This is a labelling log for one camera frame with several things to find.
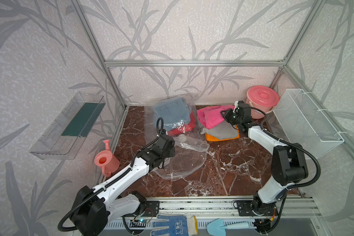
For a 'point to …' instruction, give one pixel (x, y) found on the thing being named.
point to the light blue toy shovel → (217, 226)
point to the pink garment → (211, 115)
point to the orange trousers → (210, 138)
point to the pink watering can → (105, 159)
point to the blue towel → (174, 114)
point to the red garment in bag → (185, 129)
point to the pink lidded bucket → (263, 98)
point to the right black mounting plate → (251, 208)
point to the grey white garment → (222, 131)
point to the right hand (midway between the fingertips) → (220, 110)
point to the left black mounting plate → (152, 209)
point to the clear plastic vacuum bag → (191, 148)
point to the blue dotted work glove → (178, 224)
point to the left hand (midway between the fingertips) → (172, 147)
